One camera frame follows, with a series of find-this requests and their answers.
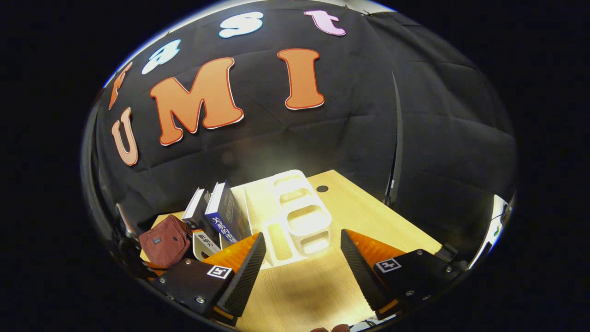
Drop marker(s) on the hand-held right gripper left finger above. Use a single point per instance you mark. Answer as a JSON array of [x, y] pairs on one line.
[[244, 281]]

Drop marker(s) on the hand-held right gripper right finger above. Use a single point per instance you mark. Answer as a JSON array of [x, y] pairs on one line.
[[362, 276]]

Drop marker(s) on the maroon schoolbag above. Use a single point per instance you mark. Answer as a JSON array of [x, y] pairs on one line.
[[163, 242]]

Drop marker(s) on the blue cover book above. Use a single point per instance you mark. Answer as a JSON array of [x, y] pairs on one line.
[[226, 216]]

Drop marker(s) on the white bookshelf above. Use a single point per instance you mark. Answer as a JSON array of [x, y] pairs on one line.
[[304, 221]]

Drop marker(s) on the black and white spine book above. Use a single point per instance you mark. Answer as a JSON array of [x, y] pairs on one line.
[[199, 210]]

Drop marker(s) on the black table grommet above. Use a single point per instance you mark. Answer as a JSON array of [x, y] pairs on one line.
[[322, 188]]

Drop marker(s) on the thin black pole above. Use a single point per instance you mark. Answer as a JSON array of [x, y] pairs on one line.
[[398, 138]]

